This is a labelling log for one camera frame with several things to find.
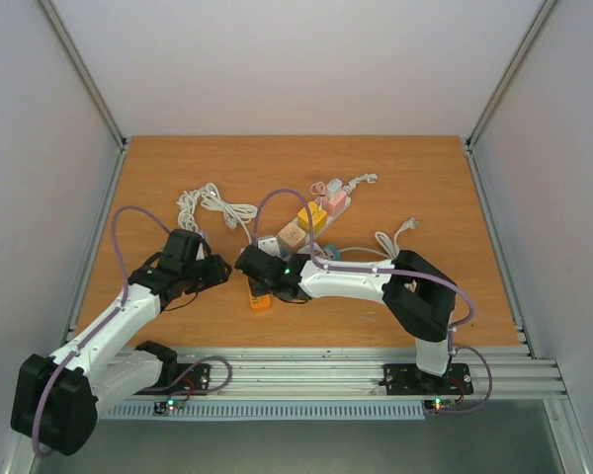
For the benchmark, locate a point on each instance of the long white power strip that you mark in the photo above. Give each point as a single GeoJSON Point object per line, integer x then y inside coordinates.
{"type": "Point", "coordinates": [309, 235]}

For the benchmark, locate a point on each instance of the orange power strip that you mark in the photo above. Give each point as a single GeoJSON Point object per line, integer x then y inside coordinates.
{"type": "Point", "coordinates": [259, 298]}

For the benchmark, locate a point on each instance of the pink cube socket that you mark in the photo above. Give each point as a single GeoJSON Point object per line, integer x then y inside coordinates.
{"type": "Point", "coordinates": [335, 205]}

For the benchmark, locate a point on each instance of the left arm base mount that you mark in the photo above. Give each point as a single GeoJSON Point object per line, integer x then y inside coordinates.
{"type": "Point", "coordinates": [191, 381]}

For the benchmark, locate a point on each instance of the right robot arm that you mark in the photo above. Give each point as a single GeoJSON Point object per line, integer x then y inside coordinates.
{"type": "Point", "coordinates": [420, 298]}

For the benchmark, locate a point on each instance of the beige cube socket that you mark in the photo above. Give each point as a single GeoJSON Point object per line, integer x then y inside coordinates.
{"type": "Point", "coordinates": [291, 238]}

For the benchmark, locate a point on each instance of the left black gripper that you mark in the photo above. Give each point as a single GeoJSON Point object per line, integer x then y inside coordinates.
{"type": "Point", "coordinates": [218, 275]}

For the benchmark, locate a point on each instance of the white adapter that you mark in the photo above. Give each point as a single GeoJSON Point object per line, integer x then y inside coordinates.
{"type": "Point", "coordinates": [270, 245]}

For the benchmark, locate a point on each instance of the white charger with pink cable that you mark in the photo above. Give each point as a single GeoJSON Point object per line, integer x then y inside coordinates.
{"type": "Point", "coordinates": [326, 192]}

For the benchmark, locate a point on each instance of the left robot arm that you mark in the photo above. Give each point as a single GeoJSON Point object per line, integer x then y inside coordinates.
{"type": "Point", "coordinates": [60, 398]}

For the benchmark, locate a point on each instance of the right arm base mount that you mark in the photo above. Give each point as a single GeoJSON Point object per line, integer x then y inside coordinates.
{"type": "Point", "coordinates": [406, 379]}

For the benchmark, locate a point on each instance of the white plug of long strip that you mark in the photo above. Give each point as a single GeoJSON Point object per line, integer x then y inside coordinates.
{"type": "Point", "coordinates": [369, 178]}

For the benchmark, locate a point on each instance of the teal power strip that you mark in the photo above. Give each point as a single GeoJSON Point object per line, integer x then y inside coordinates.
{"type": "Point", "coordinates": [328, 252]}

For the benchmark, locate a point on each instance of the aluminium rail frame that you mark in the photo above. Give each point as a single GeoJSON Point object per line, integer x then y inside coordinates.
{"type": "Point", "coordinates": [355, 373]}

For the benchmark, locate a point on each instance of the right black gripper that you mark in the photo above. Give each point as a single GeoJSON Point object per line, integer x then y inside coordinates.
{"type": "Point", "coordinates": [268, 284]}

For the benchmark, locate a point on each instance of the grey slotted cable duct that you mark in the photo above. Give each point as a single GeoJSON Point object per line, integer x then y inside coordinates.
{"type": "Point", "coordinates": [249, 411]}

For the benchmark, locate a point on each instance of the yellow cube socket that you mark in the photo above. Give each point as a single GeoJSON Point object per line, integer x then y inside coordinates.
{"type": "Point", "coordinates": [312, 218]}

